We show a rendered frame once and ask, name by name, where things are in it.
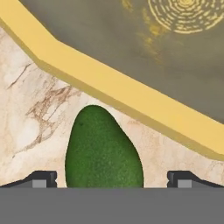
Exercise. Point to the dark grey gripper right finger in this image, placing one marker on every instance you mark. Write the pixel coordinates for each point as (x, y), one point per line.
(180, 176)

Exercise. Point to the green avocado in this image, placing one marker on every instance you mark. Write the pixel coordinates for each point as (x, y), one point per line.
(102, 151)

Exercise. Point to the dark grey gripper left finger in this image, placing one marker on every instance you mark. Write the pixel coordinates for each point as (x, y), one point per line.
(43, 176)

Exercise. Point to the yellow-rimmed grey sink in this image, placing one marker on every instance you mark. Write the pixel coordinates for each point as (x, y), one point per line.
(140, 67)

